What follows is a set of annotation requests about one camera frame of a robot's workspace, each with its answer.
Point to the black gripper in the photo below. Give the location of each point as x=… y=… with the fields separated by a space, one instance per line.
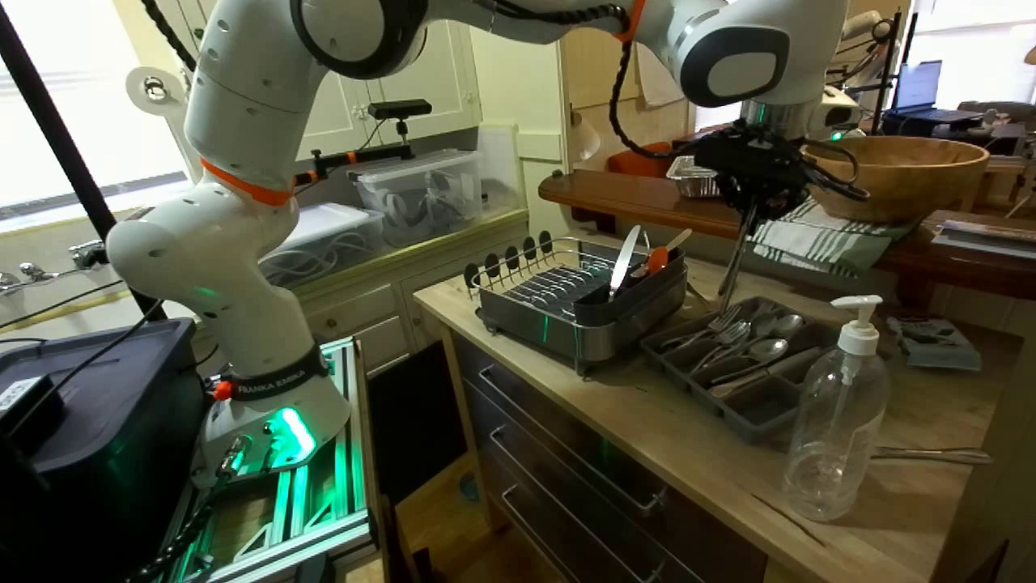
x=755 y=163

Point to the silver metal cutlery piece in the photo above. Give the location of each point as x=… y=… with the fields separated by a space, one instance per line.
x=736 y=260

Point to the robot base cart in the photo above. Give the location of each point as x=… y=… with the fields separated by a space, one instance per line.
x=311 y=507

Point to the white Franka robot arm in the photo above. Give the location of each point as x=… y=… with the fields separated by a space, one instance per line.
x=246 y=107

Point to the silver wide-bladed utensil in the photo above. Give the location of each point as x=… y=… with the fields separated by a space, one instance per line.
x=627 y=260

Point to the grey dish drying rack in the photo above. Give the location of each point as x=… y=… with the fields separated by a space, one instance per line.
x=539 y=297

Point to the green striped white towel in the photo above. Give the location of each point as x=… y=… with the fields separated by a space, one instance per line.
x=831 y=243

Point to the orange plastic spoon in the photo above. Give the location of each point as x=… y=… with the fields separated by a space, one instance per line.
x=656 y=260

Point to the silver metal spoon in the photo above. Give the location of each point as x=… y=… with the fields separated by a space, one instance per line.
x=768 y=351
x=785 y=322

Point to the wooden bowl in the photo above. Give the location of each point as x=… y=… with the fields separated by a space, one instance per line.
x=918 y=178

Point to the grey cutlery tray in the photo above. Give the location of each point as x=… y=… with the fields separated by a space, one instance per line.
x=755 y=415

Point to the small printed package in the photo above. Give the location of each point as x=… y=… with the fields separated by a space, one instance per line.
x=933 y=345

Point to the clear soap dispenser bottle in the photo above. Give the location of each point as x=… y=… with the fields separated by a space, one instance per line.
x=835 y=432

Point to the silver table knife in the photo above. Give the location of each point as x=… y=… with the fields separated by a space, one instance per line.
x=939 y=454

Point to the wooden cabinet with drawers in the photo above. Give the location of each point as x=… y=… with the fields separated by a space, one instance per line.
x=562 y=475

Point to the clear plastic storage bin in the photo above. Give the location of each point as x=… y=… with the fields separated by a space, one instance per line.
x=422 y=195

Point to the beige sideboard cabinet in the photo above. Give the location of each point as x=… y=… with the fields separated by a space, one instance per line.
x=368 y=301

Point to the black equipment box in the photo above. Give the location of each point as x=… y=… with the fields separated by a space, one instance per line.
x=97 y=432

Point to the black slanted pole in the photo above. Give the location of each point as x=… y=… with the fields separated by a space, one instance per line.
x=67 y=150

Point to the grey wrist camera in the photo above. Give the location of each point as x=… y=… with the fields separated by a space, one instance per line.
x=691 y=169

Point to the black stereo camera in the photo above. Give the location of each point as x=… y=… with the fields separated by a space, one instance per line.
x=400 y=107

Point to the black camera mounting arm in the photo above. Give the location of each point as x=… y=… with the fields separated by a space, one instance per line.
x=358 y=156

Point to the white round wall fixture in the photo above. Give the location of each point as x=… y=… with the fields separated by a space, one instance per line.
x=152 y=88

